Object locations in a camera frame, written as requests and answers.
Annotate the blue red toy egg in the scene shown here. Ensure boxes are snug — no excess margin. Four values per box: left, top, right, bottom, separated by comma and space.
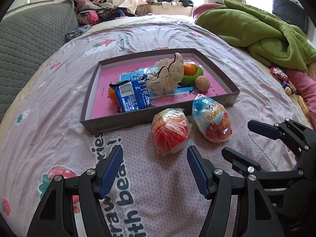
192, 94, 232, 143

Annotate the brown walnut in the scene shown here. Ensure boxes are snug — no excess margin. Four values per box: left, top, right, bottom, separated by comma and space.
195, 75, 211, 92

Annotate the small orange tangerine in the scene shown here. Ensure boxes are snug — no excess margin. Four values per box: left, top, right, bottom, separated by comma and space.
109, 87, 118, 104

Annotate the green fuzzy ring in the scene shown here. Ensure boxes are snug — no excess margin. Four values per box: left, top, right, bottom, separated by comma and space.
179, 63, 204, 86

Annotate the blue snack packet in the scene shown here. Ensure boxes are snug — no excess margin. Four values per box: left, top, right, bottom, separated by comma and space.
109, 74, 150, 113

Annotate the large orange tangerine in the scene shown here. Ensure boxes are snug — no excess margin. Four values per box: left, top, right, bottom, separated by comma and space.
183, 64, 197, 76

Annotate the yellow snack packet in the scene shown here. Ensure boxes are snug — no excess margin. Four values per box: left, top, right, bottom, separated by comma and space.
297, 95, 310, 118

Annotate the blue wrapped candy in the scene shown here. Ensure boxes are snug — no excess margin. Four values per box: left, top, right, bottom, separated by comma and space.
281, 81, 294, 96

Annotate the pink pillow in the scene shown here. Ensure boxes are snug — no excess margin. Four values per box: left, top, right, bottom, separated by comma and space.
283, 69, 316, 130

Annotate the red wrapped candy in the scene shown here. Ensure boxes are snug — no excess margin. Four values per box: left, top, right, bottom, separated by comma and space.
269, 66, 289, 81

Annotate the pink strawberry bed sheet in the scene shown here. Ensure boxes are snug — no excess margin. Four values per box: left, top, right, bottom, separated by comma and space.
1, 17, 310, 236

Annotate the grey shallow box tray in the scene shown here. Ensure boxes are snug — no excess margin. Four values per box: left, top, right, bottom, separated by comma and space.
80, 48, 240, 134

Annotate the pink blue book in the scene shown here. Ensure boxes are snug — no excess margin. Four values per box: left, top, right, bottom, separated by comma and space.
92, 54, 229, 119

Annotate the green quilted blanket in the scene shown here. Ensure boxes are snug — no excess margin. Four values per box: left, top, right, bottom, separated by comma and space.
196, 0, 315, 73

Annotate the black television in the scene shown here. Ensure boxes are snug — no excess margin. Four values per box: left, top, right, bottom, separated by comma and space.
272, 0, 308, 34

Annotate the dark patterned cloth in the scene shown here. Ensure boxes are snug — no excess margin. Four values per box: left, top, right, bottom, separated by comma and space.
65, 25, 91, 43

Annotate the grey quilted headboard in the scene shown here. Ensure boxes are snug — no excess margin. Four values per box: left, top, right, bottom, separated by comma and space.
1, 0, 79, 117

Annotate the pile of clothes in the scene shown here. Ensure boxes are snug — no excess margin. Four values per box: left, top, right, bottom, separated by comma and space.
73, 0, 135, 26

